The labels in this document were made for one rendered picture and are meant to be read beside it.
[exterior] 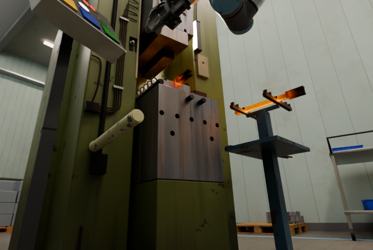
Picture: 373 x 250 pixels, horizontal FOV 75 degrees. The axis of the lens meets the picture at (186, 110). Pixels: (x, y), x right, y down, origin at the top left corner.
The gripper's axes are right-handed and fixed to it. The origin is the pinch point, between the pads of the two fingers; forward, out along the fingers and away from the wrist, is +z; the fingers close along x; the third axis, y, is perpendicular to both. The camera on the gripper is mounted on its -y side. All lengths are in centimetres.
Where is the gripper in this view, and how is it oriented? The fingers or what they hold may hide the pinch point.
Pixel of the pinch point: (147, 29)
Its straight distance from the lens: 105.4
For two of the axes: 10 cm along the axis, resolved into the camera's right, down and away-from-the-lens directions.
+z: -7.3, 5.1, 4.4
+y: 2.4, 8.1, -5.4
